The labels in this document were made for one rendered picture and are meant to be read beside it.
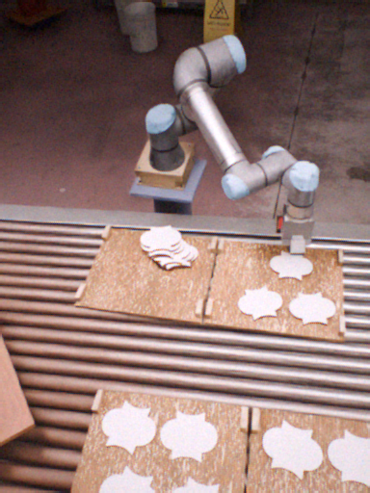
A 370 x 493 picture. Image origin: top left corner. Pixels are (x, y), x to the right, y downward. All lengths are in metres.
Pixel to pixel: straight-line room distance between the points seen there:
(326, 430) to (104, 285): 0.79
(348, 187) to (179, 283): 2.04
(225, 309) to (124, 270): 0.38
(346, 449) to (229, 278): 0.60
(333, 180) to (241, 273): 1.95
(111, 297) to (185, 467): 0.58
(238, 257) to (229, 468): 0.68
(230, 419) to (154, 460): 0.22
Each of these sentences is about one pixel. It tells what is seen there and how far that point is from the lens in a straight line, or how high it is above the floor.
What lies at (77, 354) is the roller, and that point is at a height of 0.92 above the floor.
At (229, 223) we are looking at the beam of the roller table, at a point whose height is 0.91.
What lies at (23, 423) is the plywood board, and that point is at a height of 1.04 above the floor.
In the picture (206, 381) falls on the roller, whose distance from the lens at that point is 1.40.
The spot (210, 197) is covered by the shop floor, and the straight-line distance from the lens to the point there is 3.25.
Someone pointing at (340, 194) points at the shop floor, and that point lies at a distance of 3.34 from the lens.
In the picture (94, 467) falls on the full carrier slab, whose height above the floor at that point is 0.94.
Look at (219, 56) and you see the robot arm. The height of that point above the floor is 1.50.
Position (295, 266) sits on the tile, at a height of 0.95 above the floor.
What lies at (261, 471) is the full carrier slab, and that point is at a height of 0.94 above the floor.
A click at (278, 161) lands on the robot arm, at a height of 1.32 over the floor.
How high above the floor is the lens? 2.17
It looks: 47 degrees down
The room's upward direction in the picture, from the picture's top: 6 degrees counter-clockwise
